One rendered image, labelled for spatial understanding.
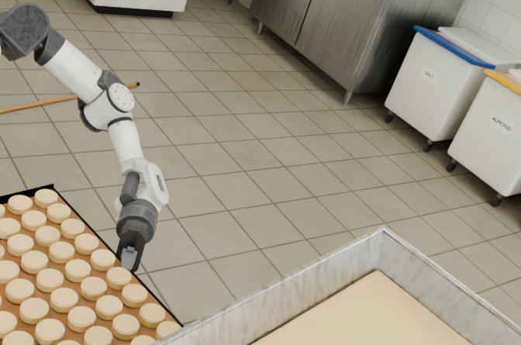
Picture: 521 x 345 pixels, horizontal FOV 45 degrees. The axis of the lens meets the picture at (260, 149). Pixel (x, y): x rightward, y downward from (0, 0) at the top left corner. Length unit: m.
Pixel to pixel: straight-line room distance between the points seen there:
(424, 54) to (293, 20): 1.17
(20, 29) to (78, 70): 0.16
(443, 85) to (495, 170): 0.68
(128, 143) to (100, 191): 1.54
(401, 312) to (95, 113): 0.97
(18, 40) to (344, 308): 0.99
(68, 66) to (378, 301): 0.97
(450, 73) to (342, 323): 3.70
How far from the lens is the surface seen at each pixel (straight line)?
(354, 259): 0.96
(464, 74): 4.44
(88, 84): 1.62
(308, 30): 5.08
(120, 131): 1.62
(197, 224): 3.08
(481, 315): 0.98
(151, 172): 1.56
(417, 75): 4.65
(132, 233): 1.40
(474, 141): 4.39
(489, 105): 4.32
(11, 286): 1.29
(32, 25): 1.57
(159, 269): 2.78
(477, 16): 5.19
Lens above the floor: 1.83
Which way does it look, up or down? 28 degrees down
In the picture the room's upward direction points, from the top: 20 degrees clockwise
